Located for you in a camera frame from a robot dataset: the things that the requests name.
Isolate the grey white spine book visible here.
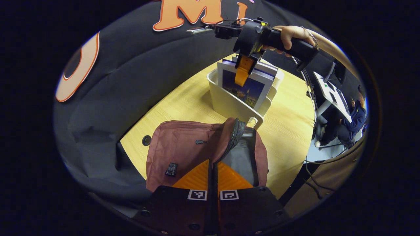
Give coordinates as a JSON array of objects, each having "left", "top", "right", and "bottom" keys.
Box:
[{"left": 232, "top": 55, "right": 279, "bottom": 76}]

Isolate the white office desk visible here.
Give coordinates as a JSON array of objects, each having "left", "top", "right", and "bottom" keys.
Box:
[{"left": 313, "top": 70, "right": 354, "bottom": 122}]

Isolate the white plastic bookshelf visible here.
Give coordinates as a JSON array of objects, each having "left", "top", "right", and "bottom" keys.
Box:
[{"left": 207, "top": 54, "right": 285, "bottom": 130}]

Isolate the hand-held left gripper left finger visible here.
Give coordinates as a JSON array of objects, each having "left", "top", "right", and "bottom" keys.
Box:
[{"left": 136, "top": 160, "right": 214, "bottom": 235}]

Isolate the black backdrop cloth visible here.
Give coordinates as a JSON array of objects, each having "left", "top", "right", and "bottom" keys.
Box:
[{"left": 53, "top": 0, "right": 328, "bottom": 204}]

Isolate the dark computer monitor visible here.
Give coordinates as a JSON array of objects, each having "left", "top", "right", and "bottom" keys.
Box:
[{"left": 332, "top": 60, "right": 347, "bottom": 85}]

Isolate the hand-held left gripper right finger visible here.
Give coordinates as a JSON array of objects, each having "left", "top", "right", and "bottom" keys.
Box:
[{"left": 213, "top": 162, "right": 291, "bottom": 235}]

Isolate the black cable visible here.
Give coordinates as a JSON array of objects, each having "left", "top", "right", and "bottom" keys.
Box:
[{"left": 291, "top": 56, "right": 319, "bottom": 140}]

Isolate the person's tan clothing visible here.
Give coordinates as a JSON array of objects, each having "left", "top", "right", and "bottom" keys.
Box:
[{"left": 284, "top": 141, "right": 365, "bottom": 217}]

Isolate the dark red schoolbag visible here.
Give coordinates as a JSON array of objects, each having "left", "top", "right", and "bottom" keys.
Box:
[{"left": 146, "top": 117, "right": 269, "bottom": 194}]

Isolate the blue spine book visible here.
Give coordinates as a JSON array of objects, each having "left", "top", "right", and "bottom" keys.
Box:
[{"left": 218, "top": 59, "right": 276, "bottom": 111}]

